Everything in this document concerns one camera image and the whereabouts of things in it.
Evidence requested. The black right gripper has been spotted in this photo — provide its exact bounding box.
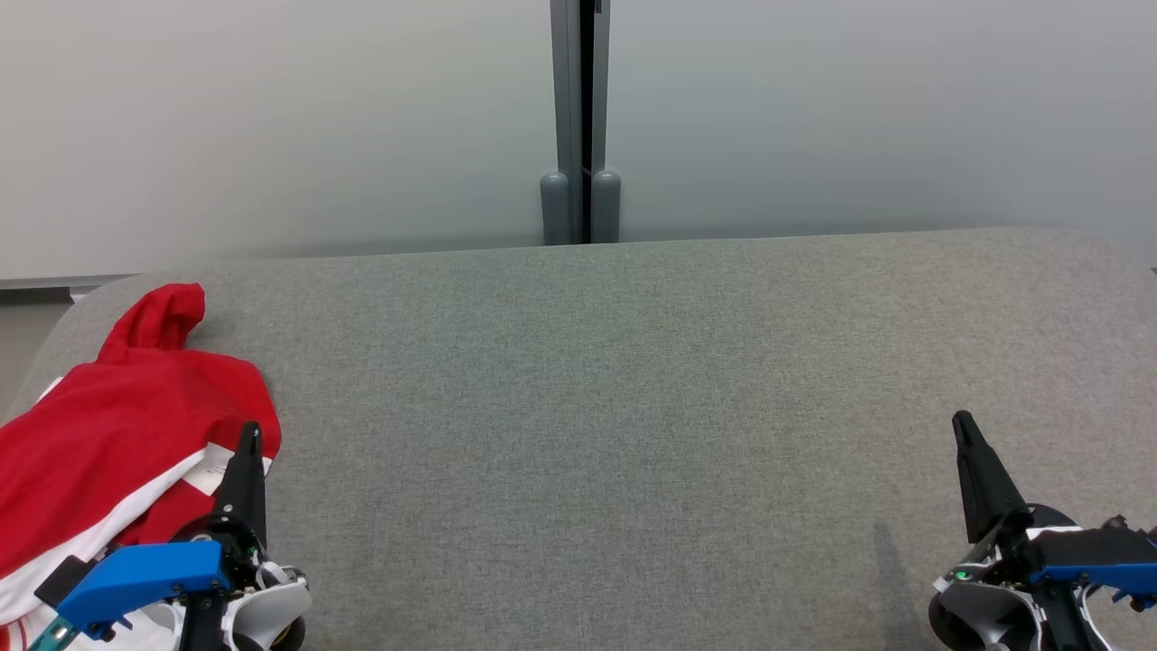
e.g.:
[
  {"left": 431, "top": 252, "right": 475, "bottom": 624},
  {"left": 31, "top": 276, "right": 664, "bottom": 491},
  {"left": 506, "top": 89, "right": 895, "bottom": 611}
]
[{"left": 945, "top": 410, "right": 1086, "bottom": 651}]

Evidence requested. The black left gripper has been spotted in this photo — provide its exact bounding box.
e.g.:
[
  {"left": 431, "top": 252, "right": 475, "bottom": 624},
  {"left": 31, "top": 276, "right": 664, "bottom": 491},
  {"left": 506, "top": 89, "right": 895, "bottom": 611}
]
[{"left": 176, "top": 420, "right": 272, "bottom": 651}]

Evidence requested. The red garment with white band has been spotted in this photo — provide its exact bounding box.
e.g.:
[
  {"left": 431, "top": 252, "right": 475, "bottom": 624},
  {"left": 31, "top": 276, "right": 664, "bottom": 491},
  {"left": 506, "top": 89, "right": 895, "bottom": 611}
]
[{"left": 0, "top": 283, "right": 283, "bottom": 580}]

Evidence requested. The red garment with white sleeves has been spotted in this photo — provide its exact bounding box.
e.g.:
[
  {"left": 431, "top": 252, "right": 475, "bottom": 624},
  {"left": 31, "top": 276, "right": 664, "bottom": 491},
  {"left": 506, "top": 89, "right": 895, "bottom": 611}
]
[{"left": 0, "top": 506, "right": 186, "bottom": 651}]

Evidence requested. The blue left camera bracket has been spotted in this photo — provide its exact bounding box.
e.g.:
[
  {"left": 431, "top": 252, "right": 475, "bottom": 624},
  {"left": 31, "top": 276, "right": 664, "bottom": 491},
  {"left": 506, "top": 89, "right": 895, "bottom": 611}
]
[{"left": 56, "top": 541, "right": 232, "bottom": 639}]

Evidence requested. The teal plug left camera cable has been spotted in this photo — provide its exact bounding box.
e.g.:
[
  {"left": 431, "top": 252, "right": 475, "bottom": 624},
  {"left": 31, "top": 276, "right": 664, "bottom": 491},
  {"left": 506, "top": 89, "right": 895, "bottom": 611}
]
[{"left": 27, "top": 615, "right": 79, "bottom": 651}]

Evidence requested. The grey wall base rail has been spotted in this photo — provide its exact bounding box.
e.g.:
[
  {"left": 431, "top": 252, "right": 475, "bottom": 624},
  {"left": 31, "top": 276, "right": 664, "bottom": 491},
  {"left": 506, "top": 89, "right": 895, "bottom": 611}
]
[{"left": 0, "top": 274, "right": 138, "bottom": 305}]

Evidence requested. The grey rounded post bumper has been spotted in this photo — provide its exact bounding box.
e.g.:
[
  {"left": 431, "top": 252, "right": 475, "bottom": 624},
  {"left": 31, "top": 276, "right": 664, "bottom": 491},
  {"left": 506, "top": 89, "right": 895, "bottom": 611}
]
[
  {"left": 590, "top": 169, "right": 623, "bottom": 245},
  {"left": 541, "top": 172, "right": 573, "bottom": 247}
]

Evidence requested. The grey metal partition post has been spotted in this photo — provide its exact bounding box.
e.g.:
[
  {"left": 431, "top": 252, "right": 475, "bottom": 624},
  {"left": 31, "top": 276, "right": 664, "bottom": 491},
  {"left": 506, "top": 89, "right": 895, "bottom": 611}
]
[{"left": 550, "top": 0, "right": 612, "bottom": 245}]

